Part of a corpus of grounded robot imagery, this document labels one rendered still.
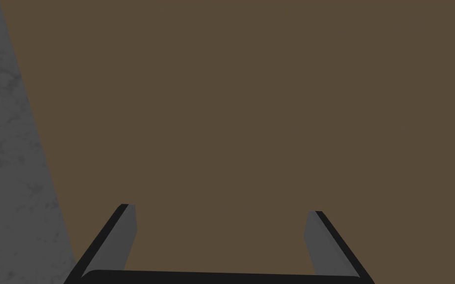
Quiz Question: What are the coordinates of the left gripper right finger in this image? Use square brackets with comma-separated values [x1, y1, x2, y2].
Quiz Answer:
[303, 210, 375, 284]

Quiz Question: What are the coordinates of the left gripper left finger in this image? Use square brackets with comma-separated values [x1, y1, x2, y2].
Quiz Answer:
[64, 203, 138, 284]

